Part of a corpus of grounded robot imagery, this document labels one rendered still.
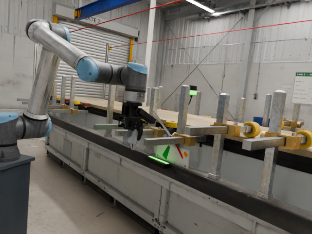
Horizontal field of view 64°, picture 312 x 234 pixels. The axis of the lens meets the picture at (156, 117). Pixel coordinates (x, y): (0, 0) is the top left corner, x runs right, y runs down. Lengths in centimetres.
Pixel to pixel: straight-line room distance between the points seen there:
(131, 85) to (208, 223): 100
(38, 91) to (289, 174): 142
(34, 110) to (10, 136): 20
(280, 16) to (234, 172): 817
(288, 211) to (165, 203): 98
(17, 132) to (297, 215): 147
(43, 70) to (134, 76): 71
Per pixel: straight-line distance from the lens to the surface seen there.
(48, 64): 161
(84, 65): 107
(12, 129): 168
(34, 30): 146
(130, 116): 108
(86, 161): 287
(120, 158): 188
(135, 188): 217
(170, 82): 1149
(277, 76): 887
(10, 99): 914
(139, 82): 106
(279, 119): 109
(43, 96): 167
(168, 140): 125
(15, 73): 915
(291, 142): 106
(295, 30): 903
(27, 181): 180
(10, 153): 170
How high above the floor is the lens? 108
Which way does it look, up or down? 5 degrees down
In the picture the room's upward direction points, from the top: 6 degrees clockwise
